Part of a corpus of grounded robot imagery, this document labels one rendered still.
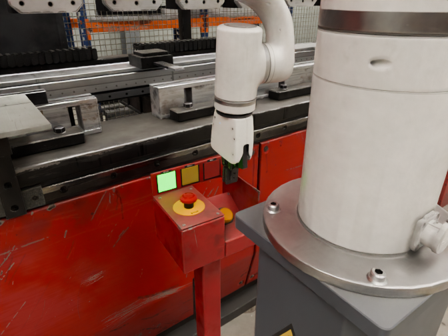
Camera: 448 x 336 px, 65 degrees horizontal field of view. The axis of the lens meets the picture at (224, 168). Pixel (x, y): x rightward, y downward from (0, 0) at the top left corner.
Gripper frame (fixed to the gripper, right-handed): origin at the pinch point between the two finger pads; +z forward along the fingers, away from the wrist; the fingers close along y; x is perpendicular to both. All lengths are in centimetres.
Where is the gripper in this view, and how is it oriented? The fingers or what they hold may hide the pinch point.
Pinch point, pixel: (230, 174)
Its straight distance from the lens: 79.5
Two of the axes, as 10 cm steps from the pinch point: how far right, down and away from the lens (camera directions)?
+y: 5.3, 4.5, -7.2
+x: 8.5, -2.3, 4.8
